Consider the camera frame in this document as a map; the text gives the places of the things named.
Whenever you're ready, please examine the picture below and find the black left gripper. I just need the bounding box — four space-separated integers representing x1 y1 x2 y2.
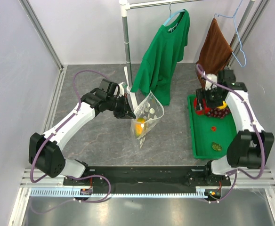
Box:
106 94 136 120

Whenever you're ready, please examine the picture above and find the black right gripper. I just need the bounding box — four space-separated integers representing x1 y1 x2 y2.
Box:
195 86 223 111

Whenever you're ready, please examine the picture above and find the orange green mango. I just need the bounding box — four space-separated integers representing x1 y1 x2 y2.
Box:
133 117 146 137

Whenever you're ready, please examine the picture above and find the red bell pepper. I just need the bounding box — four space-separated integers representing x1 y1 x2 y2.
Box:
193 98 211 115

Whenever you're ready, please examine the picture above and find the clear dotted zip top bag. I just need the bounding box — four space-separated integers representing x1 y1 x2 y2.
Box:
130 92 165 149

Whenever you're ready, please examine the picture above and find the purple grape bunch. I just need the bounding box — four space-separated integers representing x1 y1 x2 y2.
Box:
206 108 231 119

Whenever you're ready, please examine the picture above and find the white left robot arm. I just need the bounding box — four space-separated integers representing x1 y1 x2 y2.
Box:
29 79 136 185

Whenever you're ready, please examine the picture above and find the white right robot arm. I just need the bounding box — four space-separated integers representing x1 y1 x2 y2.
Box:
194 64 275 186

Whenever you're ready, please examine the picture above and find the green plastic tray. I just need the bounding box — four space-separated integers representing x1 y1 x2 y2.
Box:
187 95 236 159

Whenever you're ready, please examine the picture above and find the brown towel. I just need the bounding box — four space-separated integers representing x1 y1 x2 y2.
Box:
196 18 232 75

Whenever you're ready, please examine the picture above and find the green t-shirt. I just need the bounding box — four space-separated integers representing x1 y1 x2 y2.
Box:
131 9 190 106

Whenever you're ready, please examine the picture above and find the green leaf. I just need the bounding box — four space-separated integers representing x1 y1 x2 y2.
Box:
211 142 222 152

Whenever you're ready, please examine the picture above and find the light blue shirt hanger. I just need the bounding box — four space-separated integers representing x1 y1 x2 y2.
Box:
163 1 185 26

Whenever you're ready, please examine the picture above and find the white garment rack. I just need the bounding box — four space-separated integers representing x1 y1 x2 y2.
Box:
118 0 270 110

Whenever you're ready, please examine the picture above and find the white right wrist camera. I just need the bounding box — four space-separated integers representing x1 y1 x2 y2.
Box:
205 73 218 91

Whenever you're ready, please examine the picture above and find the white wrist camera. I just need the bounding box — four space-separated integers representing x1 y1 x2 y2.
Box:
205 73 218 91
118 82 127 97

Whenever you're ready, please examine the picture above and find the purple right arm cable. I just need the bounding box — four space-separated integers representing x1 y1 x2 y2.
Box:
196 63 267 181

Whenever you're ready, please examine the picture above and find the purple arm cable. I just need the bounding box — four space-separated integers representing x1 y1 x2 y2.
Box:
30 70 119 184
196 63 267 181

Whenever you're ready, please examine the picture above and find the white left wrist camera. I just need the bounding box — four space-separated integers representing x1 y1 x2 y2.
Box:
118 82 127 97

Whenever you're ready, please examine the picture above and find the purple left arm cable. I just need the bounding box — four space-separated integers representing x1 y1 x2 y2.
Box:
30 70 119 184

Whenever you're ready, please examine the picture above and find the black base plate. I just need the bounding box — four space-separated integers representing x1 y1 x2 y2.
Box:
63 166 231 192

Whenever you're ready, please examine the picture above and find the blue wire hanger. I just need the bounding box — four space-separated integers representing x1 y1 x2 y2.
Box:
214 0 247 68

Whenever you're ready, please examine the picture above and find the slotted cable duct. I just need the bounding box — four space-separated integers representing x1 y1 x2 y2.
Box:
30 187 216 198

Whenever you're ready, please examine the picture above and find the aluminium frame post right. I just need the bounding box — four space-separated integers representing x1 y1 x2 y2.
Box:
227 0 271 68

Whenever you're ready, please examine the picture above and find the aluminium frame post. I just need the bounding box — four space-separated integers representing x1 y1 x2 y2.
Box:
227 0 271 68
19 0 64 71

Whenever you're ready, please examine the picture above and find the aluminium frame post left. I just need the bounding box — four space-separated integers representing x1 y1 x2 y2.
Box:
19 0 64 71

